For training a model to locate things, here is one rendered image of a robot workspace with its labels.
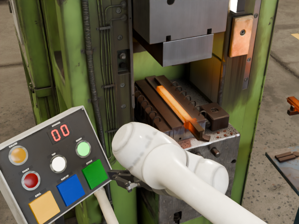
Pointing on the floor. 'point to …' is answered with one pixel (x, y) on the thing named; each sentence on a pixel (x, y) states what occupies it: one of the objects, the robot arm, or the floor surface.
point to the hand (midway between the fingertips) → (116, 174)
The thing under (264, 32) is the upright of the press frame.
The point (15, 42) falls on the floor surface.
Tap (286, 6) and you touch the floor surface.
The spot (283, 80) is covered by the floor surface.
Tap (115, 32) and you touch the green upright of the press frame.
